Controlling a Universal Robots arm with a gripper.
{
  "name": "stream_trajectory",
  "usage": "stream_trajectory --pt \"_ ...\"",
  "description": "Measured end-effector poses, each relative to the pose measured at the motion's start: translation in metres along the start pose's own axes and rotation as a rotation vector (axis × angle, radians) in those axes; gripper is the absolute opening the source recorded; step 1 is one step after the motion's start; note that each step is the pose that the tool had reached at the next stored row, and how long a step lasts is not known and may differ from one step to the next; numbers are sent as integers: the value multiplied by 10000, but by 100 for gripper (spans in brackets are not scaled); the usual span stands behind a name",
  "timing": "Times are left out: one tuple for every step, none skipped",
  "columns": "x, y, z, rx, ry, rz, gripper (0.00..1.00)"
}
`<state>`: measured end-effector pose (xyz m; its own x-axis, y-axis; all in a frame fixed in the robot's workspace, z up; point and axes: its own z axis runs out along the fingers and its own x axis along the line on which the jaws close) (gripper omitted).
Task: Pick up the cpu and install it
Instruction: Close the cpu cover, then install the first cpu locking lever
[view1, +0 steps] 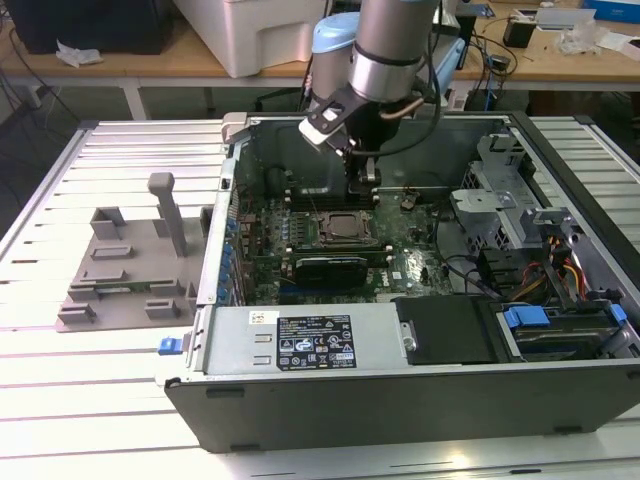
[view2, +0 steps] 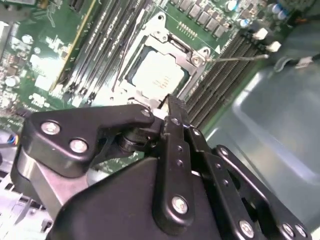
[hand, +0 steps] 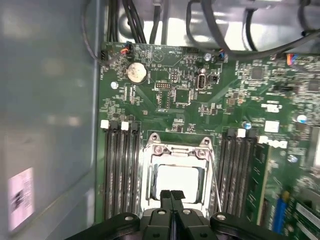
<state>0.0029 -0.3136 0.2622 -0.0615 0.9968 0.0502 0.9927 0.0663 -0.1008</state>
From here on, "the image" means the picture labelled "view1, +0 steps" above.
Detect silver power supply with label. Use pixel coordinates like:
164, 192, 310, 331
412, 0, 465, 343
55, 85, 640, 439
202, 303, 409, 376

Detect green motherboard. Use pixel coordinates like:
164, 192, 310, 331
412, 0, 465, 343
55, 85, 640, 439
234, 192, 451, 306

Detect metal drive cage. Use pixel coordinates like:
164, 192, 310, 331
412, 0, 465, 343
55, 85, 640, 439
449, 132, 581, 261

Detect white printer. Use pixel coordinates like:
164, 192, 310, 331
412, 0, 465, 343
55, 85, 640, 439
175, 0, 321, 79

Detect black plastic connector block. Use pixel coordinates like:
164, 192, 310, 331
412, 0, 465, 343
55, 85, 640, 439
477, 248, 526, 296

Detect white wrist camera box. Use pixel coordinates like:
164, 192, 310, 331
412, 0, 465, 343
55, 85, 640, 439
298, 106, 347, 152

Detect clear plastic bags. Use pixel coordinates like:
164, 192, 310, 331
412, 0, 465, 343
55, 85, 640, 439
557, 24, 610, 56

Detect green RAM stick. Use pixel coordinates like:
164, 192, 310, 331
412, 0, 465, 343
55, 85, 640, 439
94, 282, 151, 293

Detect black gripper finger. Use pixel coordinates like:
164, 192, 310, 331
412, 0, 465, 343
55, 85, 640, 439
346, 149, 383, 197

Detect pale grey flat box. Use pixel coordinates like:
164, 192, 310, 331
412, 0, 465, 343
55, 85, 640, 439
534, 8, 597, 32

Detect yellow orange wire bundle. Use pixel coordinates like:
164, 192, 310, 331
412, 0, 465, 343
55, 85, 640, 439
519, 237, 590, 301

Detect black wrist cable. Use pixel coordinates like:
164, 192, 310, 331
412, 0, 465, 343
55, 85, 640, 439
377, 47, 445, 159

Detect hard disk in blue carrier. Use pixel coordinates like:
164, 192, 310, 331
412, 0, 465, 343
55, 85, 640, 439
499, 302, 629, 361

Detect open grey PC case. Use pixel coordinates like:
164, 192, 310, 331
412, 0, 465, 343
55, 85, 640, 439
154, 110, 640, 454

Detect large black box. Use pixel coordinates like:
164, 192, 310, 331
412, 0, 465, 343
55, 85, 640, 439
9, 0, 174, 55

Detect black graphics card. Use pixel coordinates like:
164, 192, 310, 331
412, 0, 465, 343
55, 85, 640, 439
294, 255, 369, 290

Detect wooden desk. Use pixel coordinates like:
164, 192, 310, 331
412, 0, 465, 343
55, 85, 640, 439
0, 0, 640, 121

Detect grey plastic parts rack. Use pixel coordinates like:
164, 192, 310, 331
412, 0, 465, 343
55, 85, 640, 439
54, 172, 216, 334

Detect crumpled white paper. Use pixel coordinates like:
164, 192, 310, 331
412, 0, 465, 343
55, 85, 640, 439
54, 39, 105, 69

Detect small black speaker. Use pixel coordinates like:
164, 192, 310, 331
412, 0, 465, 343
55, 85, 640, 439
502, 17, 537, 49

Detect black cylinder board component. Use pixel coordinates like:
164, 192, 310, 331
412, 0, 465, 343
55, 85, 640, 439
264, 167, 287, 196

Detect blue cardboard box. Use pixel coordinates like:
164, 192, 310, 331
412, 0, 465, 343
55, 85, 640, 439
582, 0, 640, 24

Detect black drive bay cover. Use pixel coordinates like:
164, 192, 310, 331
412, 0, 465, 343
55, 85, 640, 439
392, 295, 501, 366

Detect black RAM slot row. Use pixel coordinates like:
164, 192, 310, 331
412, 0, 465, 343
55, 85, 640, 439
289, 187, 381, 211
287, 242, 391, 266

